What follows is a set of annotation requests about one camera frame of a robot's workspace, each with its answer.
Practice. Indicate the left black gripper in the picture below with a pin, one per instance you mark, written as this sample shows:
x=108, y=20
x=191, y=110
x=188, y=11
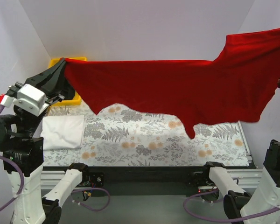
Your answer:
x=39, y=84

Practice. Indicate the red t shirt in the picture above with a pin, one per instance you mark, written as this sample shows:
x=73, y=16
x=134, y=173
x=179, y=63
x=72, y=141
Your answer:
x=236, y=86

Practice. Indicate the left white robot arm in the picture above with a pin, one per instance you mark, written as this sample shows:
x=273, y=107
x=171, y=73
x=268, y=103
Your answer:
x=22, y=156

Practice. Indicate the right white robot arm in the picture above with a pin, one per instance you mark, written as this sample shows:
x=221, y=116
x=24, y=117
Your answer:
x=261, y=207

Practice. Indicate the black crumpled t shirt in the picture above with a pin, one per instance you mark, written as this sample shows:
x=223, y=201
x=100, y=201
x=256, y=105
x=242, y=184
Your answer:
x=71, y=93

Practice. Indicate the yellow plastic bin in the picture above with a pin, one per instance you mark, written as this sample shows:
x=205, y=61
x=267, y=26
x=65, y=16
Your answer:
x=76, y=99

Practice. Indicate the white folded t shirt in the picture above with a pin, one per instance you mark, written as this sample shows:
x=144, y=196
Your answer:
x=62, y=132

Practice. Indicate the floral patterned table mat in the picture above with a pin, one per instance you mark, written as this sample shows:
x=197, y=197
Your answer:
x=120, y=136

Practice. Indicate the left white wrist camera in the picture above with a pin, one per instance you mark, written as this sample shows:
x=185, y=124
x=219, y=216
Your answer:
x=26, y=97

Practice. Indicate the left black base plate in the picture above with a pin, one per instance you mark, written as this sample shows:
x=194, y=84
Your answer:
x=95, y=179

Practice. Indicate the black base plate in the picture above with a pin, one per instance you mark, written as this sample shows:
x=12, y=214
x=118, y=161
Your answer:
x=95, y=179
x=198, y=179

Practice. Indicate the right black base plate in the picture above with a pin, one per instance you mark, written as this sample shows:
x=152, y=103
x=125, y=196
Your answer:
x=198, y=179

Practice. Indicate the aluminium frame rail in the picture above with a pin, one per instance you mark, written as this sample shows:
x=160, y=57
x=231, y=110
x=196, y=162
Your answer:
x=248, y=178

